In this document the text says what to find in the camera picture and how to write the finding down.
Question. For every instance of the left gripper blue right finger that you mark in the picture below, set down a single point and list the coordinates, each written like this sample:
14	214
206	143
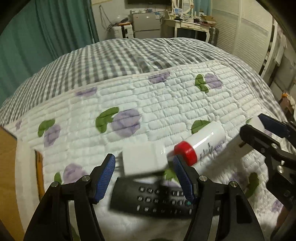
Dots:
237	220

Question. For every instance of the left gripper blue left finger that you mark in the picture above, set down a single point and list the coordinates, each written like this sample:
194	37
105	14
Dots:
51	220

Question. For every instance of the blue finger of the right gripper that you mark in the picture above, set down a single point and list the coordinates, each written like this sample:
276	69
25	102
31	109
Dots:
281	129
260	141

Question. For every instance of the white bottle red cap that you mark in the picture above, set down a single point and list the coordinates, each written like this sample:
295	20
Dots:
205	137

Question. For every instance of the black remote control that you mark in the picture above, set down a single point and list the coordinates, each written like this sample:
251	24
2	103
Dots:
159	199

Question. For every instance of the white power adapter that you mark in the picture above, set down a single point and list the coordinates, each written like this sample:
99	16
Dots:
142	158

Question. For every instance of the brown cardboard box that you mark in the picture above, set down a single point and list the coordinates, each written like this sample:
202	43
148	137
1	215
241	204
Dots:
22	185

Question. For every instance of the white floral quilted mat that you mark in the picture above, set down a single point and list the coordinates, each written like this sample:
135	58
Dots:
76	130

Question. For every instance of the white louvered wardrobe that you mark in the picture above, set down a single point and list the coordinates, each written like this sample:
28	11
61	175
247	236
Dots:
245	29

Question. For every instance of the dark hard suitcase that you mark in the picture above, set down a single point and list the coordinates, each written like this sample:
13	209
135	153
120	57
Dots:
214	33

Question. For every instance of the teal curtain by wardrobe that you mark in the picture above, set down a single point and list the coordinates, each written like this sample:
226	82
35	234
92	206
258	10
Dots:
202	5

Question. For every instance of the white dressing table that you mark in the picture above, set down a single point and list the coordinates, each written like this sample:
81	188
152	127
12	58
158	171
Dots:
175	24

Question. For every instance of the oval vanity mirror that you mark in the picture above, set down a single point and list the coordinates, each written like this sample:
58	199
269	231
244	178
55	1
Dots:
185	5

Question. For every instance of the silver mini fridge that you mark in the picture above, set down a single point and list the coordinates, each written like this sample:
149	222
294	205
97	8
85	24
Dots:
146	25

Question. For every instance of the grey checkered bed cover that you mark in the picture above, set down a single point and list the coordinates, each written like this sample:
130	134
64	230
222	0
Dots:
120	57

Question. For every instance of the white suitcase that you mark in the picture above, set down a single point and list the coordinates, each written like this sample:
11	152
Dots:
122	32

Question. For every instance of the teal window curtain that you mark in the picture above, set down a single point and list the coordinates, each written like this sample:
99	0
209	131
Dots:
40	33

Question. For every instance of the black wall television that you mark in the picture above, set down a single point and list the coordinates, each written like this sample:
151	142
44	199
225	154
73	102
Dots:
163	2

